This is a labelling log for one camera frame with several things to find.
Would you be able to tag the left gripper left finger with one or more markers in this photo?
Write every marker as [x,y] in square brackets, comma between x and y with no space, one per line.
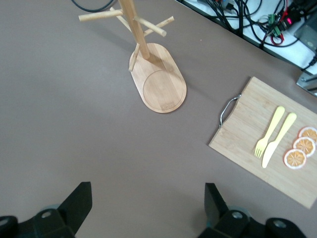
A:
[49,225]

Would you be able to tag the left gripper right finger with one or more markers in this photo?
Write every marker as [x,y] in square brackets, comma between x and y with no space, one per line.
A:
[230,225]

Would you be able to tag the orange slice toy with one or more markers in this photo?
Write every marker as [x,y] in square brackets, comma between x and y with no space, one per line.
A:
[294,159]
[305,145]
[309,132]

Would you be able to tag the bamboo cutting board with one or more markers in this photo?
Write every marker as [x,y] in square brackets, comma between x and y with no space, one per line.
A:
[247,129]

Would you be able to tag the yellow plastic knife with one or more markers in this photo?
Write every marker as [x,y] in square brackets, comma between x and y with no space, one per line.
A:
[284,129]

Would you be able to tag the yellow plastic fork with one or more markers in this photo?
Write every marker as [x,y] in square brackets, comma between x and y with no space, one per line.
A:
[275,121]

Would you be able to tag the wooden mug tree stand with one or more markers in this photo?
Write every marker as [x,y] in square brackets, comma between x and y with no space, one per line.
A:
[163,86]

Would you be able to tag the green terminal block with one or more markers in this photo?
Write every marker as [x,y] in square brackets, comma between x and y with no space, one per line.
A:
[277,31]
[271,18]

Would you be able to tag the black module with red light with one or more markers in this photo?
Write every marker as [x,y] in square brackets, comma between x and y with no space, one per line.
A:
[288,20]

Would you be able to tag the metal table edge bracket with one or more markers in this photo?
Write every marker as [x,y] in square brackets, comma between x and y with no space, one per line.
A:
[307,83]

